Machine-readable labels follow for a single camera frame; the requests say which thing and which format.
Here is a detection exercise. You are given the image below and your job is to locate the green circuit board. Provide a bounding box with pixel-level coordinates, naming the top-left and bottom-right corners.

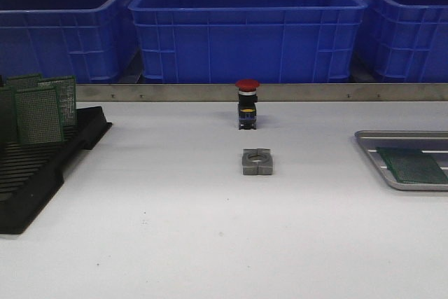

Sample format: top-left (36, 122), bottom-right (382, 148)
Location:
top-left (37, 76), bottom-right (77, 127)
top-left (6, 73), bottom-right (42, 90)
top-left (14, 86), bottom-right (64, 145)
top-left (376, 147), bottom-right (447, 184)

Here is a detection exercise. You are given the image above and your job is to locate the black slotted board rack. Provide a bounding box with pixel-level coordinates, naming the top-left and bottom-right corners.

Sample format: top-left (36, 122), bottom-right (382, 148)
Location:
top-left (1, 106), bottom-right (112, 235)

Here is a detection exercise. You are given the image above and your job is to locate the silver metal tray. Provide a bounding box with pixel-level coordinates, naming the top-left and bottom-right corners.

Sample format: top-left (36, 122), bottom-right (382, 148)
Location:
top-left (355, 131), bottom-right (447, 192)

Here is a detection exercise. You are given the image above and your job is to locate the gray square mounting block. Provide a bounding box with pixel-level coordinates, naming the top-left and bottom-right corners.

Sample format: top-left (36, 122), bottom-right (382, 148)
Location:
top-left (241, 148), bottom-right (274, 176)

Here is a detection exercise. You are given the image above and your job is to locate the red emergency stop button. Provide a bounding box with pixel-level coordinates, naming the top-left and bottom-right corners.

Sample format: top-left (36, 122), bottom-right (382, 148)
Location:
top-left (235, 79), bottom-right (260, 130)

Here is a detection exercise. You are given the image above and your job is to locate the center blue plastic bin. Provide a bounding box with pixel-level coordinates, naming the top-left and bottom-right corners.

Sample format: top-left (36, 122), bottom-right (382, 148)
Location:
top-left (129, 0), bottom-right (366, 84)

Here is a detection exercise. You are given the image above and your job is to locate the blue plastic bin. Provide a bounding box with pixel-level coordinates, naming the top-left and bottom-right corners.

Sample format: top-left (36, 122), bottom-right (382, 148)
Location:
top-left (129, 0), bottom-right (366, 84)
top-left (1, 0), bottom-right (138, 84)
top-left (354, 0), bottom-right (447, 83)

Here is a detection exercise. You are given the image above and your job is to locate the left blue plastic bin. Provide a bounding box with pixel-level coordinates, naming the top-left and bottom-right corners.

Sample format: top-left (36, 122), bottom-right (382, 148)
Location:
top-left (1, 0), bottom-right (138, 84)

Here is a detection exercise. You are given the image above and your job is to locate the right blue plastic bin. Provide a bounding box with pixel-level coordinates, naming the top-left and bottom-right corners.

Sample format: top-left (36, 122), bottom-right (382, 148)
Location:
top-left (354, 0), bottom-right (447, 83)

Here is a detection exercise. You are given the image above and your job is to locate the metal table edge rail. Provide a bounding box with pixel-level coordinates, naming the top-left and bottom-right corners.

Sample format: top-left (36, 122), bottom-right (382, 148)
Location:
top-left (76, 83), bottom-right (447, 102)

